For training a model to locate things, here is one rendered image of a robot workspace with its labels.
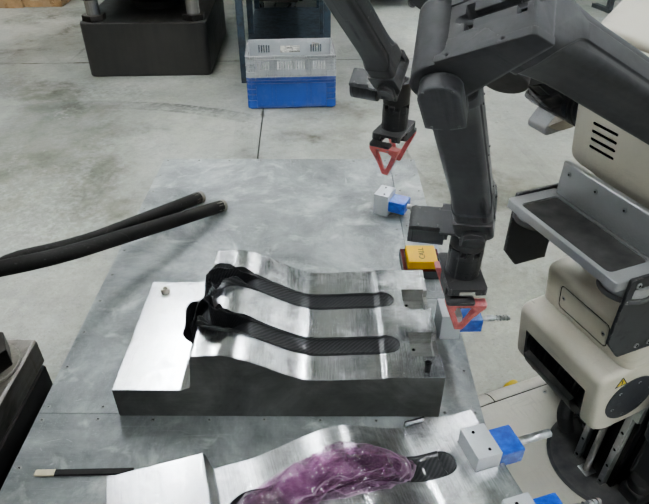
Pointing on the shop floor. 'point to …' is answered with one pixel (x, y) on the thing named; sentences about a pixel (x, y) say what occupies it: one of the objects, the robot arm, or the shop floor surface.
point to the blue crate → (291, 92)
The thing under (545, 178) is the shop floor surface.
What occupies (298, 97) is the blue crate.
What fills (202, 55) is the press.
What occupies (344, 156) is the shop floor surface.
